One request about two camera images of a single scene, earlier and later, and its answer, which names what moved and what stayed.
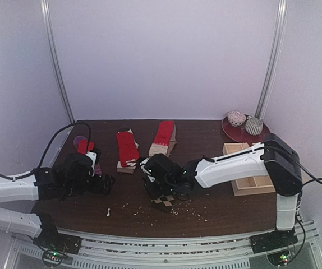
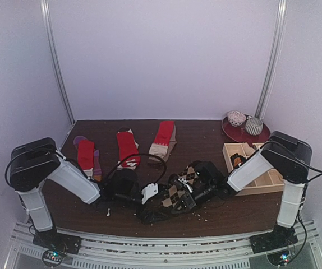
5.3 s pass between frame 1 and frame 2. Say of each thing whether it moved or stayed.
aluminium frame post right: stayed
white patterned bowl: stayed
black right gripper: moved
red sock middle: stayed
